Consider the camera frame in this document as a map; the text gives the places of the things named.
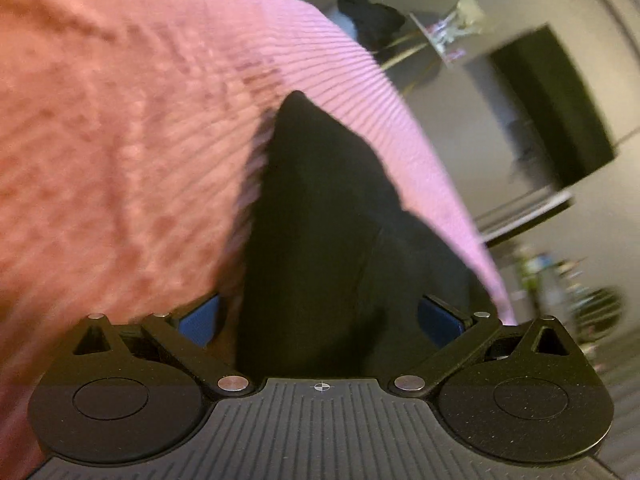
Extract black pants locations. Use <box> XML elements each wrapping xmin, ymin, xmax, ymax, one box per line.
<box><xmin>236</xmin><ymin>92</ymin><xmax>496</xmax><ymax>382</ymax></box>

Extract wall-mounted black television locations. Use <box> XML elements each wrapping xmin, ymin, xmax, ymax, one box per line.
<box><xmin>489</xmin><ymin>25</ymin><xmax>616</xmax><ymax>188</ymax></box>

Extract clear plastic bag on table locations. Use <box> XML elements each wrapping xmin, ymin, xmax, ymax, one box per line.
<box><xmin>428</xmin><ymin>0</ymin><xmax>487</xmax><ymax>54</ymax></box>

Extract pink ribbed bedspread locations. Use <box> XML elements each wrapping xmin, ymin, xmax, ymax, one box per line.
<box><xmin>1</xmin><ymin>0</ymin><xmax>514</xmax><ymax>479</ymax></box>

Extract black clothes on chair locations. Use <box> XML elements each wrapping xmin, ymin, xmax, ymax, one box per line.
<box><xmin>337</xmin><ymin>0</ymin><xmax>406</xmax><ymax>53</ymax></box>

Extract small round side table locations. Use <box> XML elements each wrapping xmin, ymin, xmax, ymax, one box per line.
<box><xmin>381</xmin><ymin>13</ymin><xmax>466</xmax><ymax>96</ymax></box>

